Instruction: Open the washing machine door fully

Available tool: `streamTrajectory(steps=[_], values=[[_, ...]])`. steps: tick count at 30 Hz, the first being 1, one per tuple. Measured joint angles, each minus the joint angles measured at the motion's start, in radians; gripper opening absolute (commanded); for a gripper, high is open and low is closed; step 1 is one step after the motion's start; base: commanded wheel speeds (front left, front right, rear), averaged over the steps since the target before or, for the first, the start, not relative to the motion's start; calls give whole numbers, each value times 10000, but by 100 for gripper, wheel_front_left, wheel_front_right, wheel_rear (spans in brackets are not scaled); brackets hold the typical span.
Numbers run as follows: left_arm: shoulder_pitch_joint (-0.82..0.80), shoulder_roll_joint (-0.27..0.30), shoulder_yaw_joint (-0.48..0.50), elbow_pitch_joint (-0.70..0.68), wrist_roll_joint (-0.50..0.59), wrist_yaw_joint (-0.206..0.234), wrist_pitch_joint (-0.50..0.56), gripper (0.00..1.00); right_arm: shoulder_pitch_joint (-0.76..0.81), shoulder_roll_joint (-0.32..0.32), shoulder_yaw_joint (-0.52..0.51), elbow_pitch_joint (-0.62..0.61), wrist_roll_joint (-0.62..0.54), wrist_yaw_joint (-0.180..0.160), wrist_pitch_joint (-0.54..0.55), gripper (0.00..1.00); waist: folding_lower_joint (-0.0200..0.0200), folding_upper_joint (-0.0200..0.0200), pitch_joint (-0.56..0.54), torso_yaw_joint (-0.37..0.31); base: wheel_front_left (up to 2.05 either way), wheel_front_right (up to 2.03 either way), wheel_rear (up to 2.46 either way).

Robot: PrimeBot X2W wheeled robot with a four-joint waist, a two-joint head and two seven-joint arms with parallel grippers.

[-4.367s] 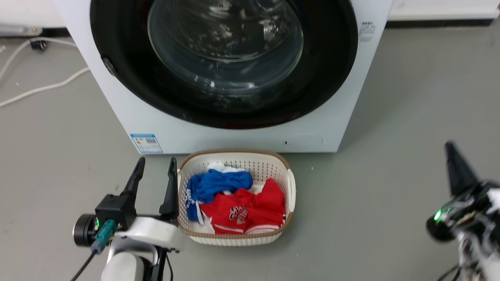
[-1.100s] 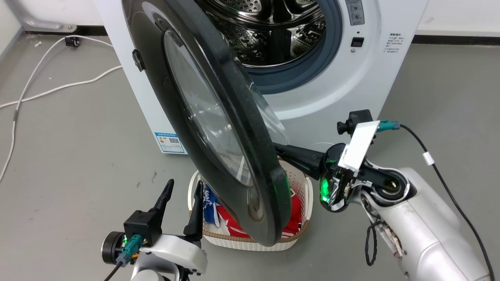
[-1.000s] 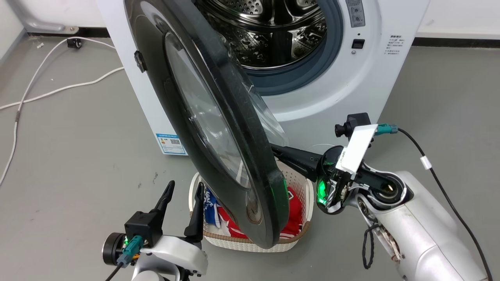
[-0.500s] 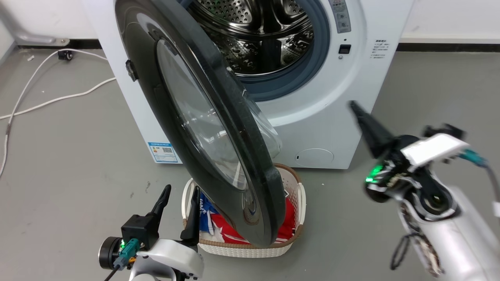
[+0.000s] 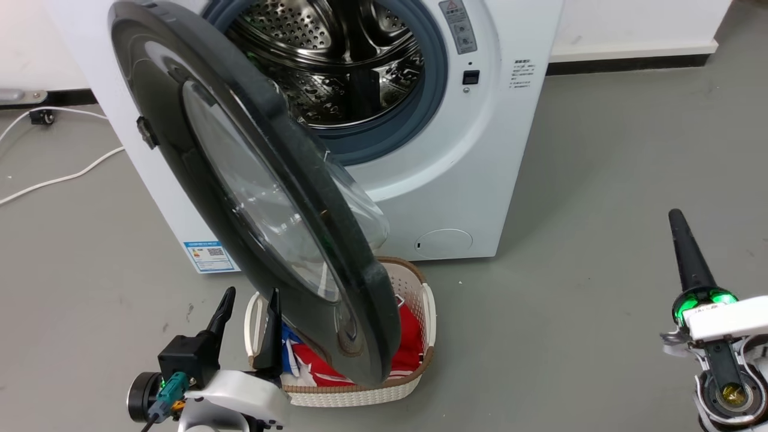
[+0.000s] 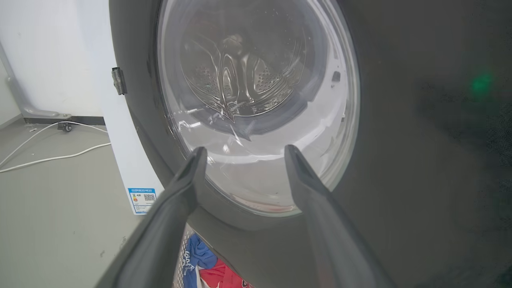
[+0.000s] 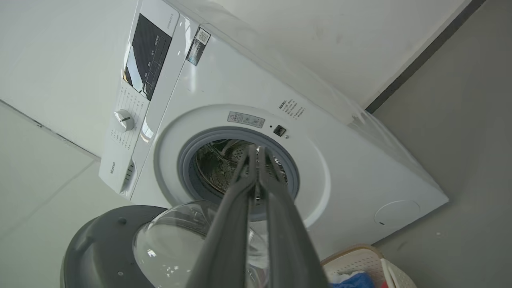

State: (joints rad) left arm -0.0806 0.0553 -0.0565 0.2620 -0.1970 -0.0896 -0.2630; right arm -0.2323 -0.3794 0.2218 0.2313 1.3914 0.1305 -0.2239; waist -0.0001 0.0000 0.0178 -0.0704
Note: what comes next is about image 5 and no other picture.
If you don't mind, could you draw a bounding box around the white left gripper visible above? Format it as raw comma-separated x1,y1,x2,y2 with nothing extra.
180,286,293,430

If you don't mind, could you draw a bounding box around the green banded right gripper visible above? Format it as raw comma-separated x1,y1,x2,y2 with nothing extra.
668,208,740,328

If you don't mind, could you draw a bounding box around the dark grey round washer door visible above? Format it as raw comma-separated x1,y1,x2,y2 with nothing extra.
108,0,402,388

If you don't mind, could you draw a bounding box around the white front-load washing machine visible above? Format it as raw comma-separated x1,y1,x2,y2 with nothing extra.
45,0,565,274

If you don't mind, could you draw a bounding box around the grey-blue rubber door gasket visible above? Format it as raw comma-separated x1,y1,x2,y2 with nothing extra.
203,0,450,167

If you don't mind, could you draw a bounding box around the blue and white garment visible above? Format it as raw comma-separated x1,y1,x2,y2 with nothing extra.
280,323,320,380

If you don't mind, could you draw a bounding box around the blue energy label sticker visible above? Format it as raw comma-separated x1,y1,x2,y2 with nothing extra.
183,240,240,274

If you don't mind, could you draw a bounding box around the white laundry basket brown rim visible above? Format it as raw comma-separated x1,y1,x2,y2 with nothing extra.
244,256,437,408

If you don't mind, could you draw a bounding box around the red garment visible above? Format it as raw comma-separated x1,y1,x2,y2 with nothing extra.
299,302,425,388

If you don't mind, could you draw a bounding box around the round white filter cover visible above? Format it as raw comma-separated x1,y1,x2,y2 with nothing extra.
415,228,474,260

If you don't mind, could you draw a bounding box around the small black text label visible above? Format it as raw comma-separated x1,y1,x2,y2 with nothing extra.
509,59,536,90

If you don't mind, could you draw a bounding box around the stainless steel washer drum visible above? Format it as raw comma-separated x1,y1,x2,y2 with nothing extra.
224,0,427,130

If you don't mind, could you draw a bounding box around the grey warning label sticker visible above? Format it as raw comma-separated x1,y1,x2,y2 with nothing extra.
438,0,479,56

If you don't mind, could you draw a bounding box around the teal connector with black cable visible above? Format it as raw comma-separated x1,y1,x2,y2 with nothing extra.
140,371,189,432

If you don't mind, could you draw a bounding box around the thick white cable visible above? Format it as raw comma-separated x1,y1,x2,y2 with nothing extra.
0,146,126,206

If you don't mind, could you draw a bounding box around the thin white cable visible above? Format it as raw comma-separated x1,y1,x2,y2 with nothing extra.
0,106,110,144

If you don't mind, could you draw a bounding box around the grey metal bracket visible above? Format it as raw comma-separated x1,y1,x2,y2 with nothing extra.
0,88,49,107

